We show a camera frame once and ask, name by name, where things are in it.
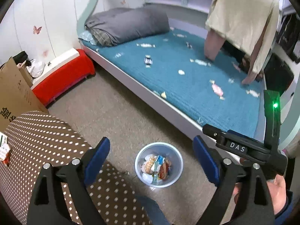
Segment light blue pillow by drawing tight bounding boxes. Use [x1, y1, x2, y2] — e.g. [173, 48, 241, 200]
[78, 31, 99, 46]

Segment black hanging bags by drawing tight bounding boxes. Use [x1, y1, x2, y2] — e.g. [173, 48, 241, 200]
[276, 12, 300, 64]

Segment red snack packet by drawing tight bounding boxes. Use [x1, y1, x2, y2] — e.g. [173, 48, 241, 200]
[159, 158, 172, 179]

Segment mint green footboard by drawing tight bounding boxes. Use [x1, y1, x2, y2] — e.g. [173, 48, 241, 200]
[278, 91, 300, 153]

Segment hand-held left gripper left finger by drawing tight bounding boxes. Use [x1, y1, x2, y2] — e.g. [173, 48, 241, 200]
[28, 136, 111, 225]

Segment person's leg in jeans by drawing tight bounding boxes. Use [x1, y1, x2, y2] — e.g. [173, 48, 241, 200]
[136, 196, 170, 225]

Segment green white packet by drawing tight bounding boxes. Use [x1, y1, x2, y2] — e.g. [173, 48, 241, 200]
[0, 132, 9, 151]

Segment orange snack packet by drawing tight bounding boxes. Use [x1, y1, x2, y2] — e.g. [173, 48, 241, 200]
[142, 154, 157, 173]

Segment black bag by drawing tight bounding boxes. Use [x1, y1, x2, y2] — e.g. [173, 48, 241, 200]
[264, 53, 295, 95]

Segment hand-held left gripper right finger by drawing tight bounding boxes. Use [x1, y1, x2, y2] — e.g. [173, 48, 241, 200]
[192, 135, 276, 225]

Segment white wardrobe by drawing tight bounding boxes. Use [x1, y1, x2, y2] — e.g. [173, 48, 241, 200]
[0, 0, 95, 76]

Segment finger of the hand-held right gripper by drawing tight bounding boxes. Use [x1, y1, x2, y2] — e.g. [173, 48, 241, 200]
[202, 124, 266, 156]

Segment black cloth item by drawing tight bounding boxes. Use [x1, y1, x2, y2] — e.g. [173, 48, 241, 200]
[12, 51, 31, 66]

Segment red bench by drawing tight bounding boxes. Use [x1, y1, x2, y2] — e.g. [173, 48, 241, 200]
[31, 49, 96, 107]

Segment white crumpled cloth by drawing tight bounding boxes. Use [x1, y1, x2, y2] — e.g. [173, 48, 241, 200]
[26, 58, 45, 78]

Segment brown cardboard box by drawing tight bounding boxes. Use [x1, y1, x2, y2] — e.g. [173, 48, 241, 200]
[0, 57, 50, 134]

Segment person's right forearm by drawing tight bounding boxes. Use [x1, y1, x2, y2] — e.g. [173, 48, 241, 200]
[274, 190, 297, 225]

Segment bed with teal cover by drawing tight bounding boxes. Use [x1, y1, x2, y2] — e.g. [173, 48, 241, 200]
[80, 39, 289, 160]

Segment translucent plastic waste bin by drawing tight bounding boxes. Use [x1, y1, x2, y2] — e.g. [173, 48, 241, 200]
[135, 142, 184, 188]

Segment folded grey duvet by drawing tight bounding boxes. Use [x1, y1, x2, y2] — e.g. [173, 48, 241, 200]
[84, 7, 170, 47]

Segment mint green headboard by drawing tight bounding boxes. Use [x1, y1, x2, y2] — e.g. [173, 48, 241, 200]
[76, 0, 104, 50]

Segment blue white snack packet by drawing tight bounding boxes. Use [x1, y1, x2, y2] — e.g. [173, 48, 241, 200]
[151, 155, 166, 174]

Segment brown polka-dot table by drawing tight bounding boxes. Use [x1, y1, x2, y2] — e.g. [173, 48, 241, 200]
[0, 111, 153, 225]

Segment red white packet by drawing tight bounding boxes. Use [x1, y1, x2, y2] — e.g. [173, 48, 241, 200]
[0, 145, 11, 167]

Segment person's right hand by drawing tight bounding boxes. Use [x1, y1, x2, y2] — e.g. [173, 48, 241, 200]
[266, 175, 288, 217]

